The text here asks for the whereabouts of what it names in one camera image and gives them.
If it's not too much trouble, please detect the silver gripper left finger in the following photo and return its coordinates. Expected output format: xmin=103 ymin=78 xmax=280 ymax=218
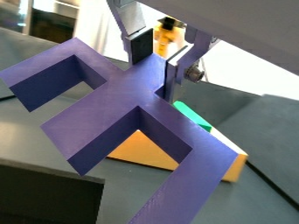
xmin=107 ymin=0 xmax=154 ymax=65

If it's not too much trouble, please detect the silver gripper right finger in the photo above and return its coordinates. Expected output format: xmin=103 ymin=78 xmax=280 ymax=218
xmin=163 ymin=25 xmax=219 ymax=102

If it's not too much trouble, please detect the purple three-legged block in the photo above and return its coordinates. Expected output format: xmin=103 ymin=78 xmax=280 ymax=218
xmin=0 ymin=38 xmax=238 ymax=224

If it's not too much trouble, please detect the yellow slotted board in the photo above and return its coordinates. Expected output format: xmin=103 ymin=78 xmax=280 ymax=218
xmin=107 ymin=128 xmax=248 ymax=182

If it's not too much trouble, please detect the black angled fixture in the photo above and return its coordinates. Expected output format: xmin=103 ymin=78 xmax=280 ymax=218
xmin=0 ymin=158 xmax=106 ymax=224

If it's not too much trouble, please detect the yellow background stand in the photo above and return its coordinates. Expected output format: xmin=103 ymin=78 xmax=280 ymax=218
xmin=154 ymin=17 xmax=186 ymax=59

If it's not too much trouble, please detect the green rectangular bar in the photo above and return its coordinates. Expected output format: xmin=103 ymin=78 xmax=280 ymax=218
xmin=172 ymin=101 xmax=212 ymax=131

